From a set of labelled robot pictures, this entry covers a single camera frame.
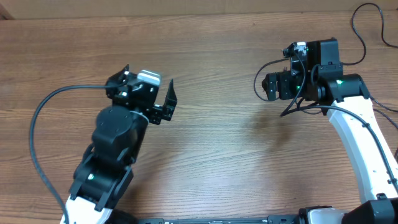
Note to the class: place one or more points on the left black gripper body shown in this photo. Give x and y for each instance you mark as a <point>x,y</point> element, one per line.
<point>155,114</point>

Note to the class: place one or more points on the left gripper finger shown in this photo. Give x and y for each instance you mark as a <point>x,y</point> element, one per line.
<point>170,102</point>
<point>119,81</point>

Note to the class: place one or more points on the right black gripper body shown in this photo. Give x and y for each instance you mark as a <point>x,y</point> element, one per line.
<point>289,87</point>

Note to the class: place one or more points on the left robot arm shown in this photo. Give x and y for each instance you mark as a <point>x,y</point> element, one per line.
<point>105,171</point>

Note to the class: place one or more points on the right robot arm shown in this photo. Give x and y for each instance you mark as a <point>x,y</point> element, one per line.
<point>316,80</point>

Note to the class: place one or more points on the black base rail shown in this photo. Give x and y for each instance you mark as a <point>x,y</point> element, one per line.
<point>217,221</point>

